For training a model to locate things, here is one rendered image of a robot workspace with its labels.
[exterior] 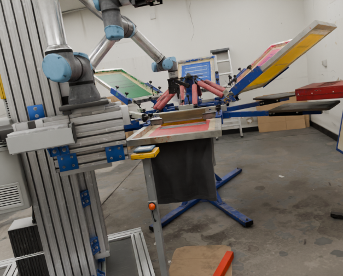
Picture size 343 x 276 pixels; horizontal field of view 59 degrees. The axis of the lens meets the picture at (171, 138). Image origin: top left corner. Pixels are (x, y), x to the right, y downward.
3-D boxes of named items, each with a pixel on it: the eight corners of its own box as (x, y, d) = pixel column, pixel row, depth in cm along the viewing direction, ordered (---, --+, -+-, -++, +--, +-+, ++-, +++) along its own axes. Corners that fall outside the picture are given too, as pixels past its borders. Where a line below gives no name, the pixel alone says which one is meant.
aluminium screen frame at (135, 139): (221, 136, 172) (221, 130, 172) (124, 147, 183) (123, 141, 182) (221, 116, 248) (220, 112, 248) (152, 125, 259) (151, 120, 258)
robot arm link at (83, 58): (98, 79, 150) (92, 51, 148) (84, 80, 137) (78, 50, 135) (76, 82, 153) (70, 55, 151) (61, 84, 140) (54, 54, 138)
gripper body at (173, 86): (170, 93, 237) (168, 78, 234) (181, 92, 235) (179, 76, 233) (169, 95, 229) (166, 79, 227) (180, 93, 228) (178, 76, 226)
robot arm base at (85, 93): (67, 105, 139) (63, 84, 137) (70, 104, 154) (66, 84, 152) (100, 100, 142) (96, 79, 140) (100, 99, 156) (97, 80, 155)
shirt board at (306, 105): (341, 109, 248) (341, 99, 247) (329, 119, 218) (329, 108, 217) (204, 115, 334) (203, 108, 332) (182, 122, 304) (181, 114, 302)
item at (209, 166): (218, 201, 190) (210, 134, 182) (149, 206, 198) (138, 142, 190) (218, 199, 193) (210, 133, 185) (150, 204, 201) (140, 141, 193)
